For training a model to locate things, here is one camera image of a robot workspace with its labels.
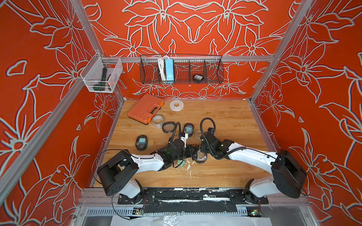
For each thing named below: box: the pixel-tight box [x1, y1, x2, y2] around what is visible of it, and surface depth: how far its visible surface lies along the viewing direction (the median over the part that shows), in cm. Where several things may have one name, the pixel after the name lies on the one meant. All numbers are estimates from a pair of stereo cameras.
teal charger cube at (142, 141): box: [139, 137, 146, 146], surface depth 94 cm
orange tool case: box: [127, 93, 165, 125], surface depth 109 cm
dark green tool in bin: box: [92, 67, 112, 92], surface depth 81 cm
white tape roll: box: [169, 99, 185, 112], surface depth 116 cm
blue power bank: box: [165, 58, 175, 81], surface depth 91 cm
